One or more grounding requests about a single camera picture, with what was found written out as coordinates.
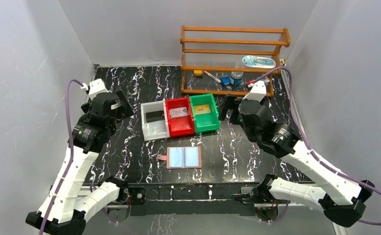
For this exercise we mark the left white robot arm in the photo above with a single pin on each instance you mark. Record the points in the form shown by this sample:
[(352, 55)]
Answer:
[(62, 212)]

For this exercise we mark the gold yellow card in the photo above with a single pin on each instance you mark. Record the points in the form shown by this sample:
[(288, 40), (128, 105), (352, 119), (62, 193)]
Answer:
[(202, 109)]

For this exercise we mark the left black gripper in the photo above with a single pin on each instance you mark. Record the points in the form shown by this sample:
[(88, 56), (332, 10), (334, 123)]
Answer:
[(119, 105)]

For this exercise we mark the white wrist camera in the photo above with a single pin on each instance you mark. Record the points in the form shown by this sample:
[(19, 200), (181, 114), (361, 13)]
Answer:
[(258, 91), (96, 87)]

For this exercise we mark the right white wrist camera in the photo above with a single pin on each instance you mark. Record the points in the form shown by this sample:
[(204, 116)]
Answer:
[(258, 91)]

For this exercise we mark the black card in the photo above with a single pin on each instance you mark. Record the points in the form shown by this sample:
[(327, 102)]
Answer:
[(154, 116)]

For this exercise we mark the clear blister package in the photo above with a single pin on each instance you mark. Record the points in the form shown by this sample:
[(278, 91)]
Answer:
[(258, 62)]

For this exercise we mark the green plastic bin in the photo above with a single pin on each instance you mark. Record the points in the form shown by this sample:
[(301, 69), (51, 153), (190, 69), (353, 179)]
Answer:
[(206, 122)]

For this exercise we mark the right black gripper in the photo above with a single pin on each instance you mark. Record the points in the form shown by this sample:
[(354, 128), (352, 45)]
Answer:
[(229, 104)]

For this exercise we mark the blue small block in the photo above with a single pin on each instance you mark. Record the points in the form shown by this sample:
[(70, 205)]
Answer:
[(225, 80)]

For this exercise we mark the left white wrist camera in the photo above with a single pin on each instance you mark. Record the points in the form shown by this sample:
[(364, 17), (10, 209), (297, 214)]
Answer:
[(96, 87)]

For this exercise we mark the yellow small block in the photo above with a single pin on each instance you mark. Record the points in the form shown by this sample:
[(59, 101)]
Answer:
[(198, 73)]

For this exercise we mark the white plastic bin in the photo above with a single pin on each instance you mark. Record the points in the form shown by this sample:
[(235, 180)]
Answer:
[(158, 129)]

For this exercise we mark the wooden shelf rack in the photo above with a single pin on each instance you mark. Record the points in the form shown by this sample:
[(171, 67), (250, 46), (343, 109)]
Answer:
[(219, 50)]

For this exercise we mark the white silver card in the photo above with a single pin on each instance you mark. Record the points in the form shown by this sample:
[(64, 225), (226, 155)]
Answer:
[(178, 112)]

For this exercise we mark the red plastic bin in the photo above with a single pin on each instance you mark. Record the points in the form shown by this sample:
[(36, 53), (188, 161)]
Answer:
[(181, 126)]

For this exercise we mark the grey stapler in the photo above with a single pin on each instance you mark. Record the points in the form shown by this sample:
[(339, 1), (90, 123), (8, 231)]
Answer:
[(266, 80)]

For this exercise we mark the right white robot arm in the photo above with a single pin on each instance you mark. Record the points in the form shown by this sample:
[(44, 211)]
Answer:
[(342, 201)]

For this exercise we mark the red white marker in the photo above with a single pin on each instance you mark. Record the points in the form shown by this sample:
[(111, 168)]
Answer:
[(212, 76)]

